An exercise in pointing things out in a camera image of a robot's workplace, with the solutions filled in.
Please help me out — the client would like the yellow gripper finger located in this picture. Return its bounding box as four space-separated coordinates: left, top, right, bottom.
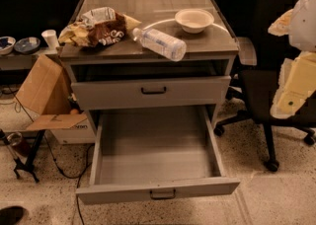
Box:
270 51 316 119
268 9 292 37

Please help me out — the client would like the clear plastic water bottle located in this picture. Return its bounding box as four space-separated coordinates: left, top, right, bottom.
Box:
132 28 187 62

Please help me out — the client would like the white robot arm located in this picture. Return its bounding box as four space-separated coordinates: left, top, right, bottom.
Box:
268 0 316 118

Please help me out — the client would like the grey top drawer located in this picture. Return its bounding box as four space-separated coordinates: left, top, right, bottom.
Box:
71 76 230 110

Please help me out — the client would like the grey drawer cabinet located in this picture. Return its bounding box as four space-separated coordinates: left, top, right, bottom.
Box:
61 0 238 128

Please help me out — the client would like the grey open lower drawer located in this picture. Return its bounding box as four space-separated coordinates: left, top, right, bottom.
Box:
76 106 239 204

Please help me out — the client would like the black office chair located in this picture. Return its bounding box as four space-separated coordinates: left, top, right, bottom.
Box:
214 0 316 172

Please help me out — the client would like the white paper bowl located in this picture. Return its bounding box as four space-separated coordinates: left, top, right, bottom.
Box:
175 9 214 34

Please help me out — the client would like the crumpled brown chip bag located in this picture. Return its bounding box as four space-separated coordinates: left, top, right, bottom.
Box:
58 7 141 47

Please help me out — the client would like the white paper cup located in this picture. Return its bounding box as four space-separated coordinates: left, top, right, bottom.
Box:
41 30 59 49

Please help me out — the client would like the open cardboard box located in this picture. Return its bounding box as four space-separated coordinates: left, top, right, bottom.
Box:
16 55 96 144

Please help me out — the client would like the blue bowl right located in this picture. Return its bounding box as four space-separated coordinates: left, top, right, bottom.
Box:
14 37 40 54

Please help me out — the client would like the blue bowl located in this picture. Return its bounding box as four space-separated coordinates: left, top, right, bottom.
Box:
14 37 40 54
0 37 16 55

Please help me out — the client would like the blue bowl left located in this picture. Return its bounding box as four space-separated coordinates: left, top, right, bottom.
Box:
0 37 16 55

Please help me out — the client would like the black tripod stand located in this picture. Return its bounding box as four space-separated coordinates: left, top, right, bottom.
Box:
0 130 44 183

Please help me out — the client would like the red cup on floor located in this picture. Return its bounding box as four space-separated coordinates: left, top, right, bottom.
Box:
8 132 31 157

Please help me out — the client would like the black shoe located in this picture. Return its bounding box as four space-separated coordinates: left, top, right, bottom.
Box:
0 206 24 225

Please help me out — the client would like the black floor cable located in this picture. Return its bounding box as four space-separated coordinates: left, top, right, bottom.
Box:
0 84 96 225

